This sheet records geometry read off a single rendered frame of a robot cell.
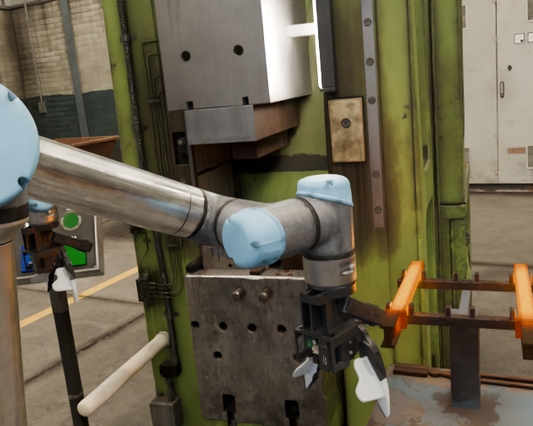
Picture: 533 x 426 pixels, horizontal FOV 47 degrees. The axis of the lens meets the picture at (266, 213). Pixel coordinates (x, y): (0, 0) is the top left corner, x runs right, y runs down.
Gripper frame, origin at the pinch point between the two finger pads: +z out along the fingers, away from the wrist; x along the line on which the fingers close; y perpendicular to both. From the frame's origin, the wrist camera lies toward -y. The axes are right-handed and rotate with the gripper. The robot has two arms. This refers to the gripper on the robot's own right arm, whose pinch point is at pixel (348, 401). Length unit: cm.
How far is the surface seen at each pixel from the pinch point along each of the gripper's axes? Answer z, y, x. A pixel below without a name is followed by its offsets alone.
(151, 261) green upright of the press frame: 5, -39, -108
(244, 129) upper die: -37, -44, -64
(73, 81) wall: -72, -445, -873
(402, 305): -1.6, -33.8, -11.2
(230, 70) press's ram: -52, -44, -66
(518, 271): -2, -64, 0
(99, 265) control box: -3, -14, -96
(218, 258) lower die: -1, -40, -74
